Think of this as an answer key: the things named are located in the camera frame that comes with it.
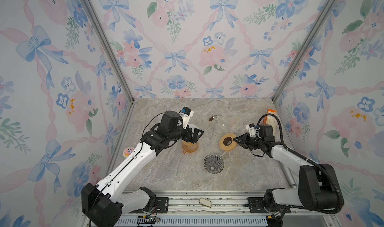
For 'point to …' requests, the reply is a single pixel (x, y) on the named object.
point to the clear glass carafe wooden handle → (211, 118)
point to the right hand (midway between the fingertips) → (233, 138)
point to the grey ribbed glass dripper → (213, 163)
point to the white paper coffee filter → (192, 126)
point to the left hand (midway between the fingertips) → (196, 128)
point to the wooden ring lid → (227, 143)
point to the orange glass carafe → (189, 146)
